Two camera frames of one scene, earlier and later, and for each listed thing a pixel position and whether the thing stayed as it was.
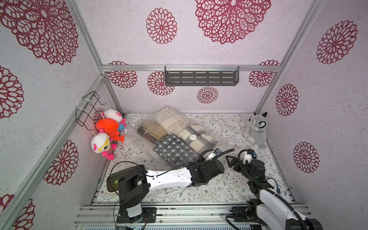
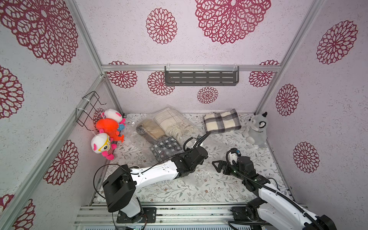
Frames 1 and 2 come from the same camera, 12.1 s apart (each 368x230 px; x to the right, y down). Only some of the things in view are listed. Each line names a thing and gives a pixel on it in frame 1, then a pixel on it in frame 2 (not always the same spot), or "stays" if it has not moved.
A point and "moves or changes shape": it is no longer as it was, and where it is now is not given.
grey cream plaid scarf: (198, 139) -> (225, 121)
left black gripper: (198, 165) -> (188, 152)
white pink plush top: (113, 114) stays
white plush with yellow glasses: (101, 143) stays
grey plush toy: (256, 134) stays
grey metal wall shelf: (201, 75) stays
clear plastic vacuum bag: (176, 141) moves or changes shape
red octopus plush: (110, 127) stays
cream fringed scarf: (174, 122) stays
